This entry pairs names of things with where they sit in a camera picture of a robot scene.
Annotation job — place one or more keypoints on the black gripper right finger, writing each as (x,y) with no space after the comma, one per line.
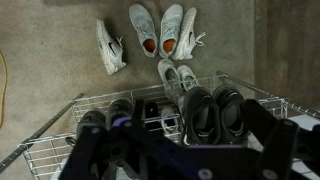
(278,138)

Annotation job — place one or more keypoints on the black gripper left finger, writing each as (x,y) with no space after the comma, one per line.
(88,159)

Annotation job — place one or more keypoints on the dark grey sneaker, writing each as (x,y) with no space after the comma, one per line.
(230,101)
(201,116)

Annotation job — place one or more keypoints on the black sneaker behind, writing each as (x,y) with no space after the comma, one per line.
(92,118)

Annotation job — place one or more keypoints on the black sneaker with swoosh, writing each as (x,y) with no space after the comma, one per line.
(119,109)

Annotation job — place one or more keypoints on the white swoosh sneaker lone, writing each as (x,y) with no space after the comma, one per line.
(111,50)

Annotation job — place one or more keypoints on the small grey sneaker left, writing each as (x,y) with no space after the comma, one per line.
(170,79)

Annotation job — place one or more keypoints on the white swoosh sneaker by pair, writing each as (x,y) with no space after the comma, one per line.
(187,38)

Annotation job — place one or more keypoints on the grey knit sneaker orange insole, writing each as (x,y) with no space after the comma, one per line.
(145,29)

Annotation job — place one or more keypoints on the chrome wire shoe rack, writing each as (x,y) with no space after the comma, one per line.
(46,156)

